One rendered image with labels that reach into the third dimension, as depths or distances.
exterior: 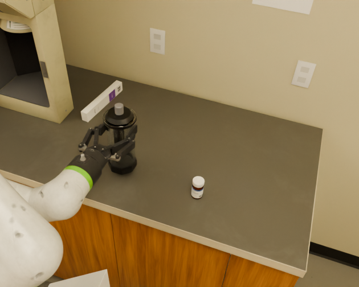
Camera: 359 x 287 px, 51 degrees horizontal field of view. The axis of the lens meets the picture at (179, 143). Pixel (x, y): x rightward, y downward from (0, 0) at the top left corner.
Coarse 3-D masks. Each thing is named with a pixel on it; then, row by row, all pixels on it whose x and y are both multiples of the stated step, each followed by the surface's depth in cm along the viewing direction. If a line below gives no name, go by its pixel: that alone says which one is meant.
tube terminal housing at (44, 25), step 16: (32, 0) 121; (48, 0) 129; (0, 16) 130; (16, 16) 127; (48, 16) 131; (32, 32) 130; (48, 32) 134; (48, 48) 136; (48, 64) 139; (64, 64) 149; (48, 80) 143; (64, 80) 152; (0, 96) 159; (48, 96) 148; (64, 96) 155; (32, 112) 158; (48, 112) 155; (64, 112) 158
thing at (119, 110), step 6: (114, 108) 124; (120, 108) 120; (126, 108) 124; (108, 114) 121; (114, 114) 121; (120, 114) 121; (126, 114) 122; (132, 114) 123; (108, 120) 121; (114, 120) 120; (120, 120) 120; (126, 120) 120
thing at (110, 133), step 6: (132, 120) 122; (114, 126) 119; (120, 126) 119; (132, 126) 124; (108, 132) 124; (114, 132) 122; (120, 132) 122; (126, 132) 123; (108, 138) 126; (114, 138) 124; (120, 138) 124; (108, 144) 129; (132, 150) 131; (126, 156) 130; (132, 156) 132; (114, 162) 132; (120, 162) 131; (126, 162) 132; (132, 162) 134
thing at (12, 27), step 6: (0, 18) 136; (0, 24) 137; (6, 24) 134; (12, 24) 134; (18, 24) 134; (24, 24) 134; (6, 30) 135; (12, 30) 134; (18, 30) 134; (24, 30) 135; (30, 30) 135
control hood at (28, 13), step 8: (0, 0) 110; (8, 0) 111; (16, 0) 114; (24, 0) 118; (0, 8) 119; (8, 8) 116; (16, 8) 115; (24, 8) 119; (32, 8) 122; (24, 16) 121; (32, 16) 123
